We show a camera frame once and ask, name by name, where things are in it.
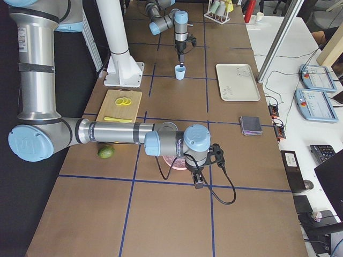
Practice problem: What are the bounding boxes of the mint green cup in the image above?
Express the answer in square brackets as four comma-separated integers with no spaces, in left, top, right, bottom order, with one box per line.
[209,1,219,13]

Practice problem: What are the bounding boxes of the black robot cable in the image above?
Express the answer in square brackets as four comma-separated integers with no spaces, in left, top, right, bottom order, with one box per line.
[154,156,237,206]

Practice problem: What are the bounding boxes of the pink bowl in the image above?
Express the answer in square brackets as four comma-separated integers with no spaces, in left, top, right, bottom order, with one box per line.
[163,156,187,170]

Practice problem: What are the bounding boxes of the black monitor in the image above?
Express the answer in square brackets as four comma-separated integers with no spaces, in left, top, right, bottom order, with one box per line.
[315,150,343,219]

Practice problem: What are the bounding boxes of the grey cup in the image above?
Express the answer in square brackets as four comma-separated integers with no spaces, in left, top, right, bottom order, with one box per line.
[215,1,226,17]

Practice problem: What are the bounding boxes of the black keyboard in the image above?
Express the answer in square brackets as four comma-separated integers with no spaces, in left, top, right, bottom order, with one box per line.
[310,145,335,164]

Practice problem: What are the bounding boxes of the green lime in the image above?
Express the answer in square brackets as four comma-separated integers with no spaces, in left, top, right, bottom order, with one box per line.
[97,146,115,159]

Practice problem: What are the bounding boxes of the near blue teach pendant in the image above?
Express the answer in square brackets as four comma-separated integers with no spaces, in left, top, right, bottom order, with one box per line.
[295,89,338,123]

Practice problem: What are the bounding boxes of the blue teach pendant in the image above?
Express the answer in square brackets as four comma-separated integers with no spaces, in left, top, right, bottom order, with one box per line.
[300,64,337,93]
[295,89,338,123]

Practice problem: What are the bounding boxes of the yellow plastic knife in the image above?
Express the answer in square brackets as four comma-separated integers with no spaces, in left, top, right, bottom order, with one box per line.
[103,116,132,123]

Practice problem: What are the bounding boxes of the far blue teach pendant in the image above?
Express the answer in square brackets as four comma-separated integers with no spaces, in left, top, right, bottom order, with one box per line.
[300,64,337,93]

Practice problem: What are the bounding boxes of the black computer mouse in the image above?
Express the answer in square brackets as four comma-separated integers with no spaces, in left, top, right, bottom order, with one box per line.
[303,179,314,190]

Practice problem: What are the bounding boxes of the yellow cup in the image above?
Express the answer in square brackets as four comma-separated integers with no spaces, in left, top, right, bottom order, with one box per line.
[224,0,234,13]

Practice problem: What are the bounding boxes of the light blue plastic cup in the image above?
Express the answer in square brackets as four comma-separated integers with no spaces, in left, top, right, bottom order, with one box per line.
[174,65,186,80]

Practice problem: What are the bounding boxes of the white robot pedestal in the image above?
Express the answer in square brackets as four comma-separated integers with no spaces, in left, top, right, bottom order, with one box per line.
[96,0,144,88]

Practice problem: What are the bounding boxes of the lemon slices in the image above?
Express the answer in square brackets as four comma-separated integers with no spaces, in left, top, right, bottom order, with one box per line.
[115,97,132,106]

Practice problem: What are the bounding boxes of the red cylinder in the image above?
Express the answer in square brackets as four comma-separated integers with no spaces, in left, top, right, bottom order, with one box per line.
[244,0,256,24]

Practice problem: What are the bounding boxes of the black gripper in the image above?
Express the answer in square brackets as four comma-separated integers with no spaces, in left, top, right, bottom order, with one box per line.
[175,40,187,66]
[185,157,212,190]

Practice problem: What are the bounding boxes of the cream bear tray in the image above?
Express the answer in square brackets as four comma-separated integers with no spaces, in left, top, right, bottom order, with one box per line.
[215,64,260,102]

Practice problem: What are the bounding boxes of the grey folded cloth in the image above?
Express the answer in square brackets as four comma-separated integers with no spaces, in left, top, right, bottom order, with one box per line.
[240,116,263,136]

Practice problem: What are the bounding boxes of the white wire cup rack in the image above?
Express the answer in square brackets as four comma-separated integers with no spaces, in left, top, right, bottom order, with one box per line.
[204,0,230,25]

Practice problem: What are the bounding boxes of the aluminium frame post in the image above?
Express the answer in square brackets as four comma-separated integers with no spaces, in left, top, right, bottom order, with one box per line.
[257,0,304,84]

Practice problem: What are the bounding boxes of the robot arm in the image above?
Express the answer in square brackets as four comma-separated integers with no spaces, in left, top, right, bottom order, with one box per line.
[145,0,188,66]
[4,1,214,189]

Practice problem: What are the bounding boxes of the bamboo cutting board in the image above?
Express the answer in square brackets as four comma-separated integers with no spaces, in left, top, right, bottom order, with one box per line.
[96,89,142,123]

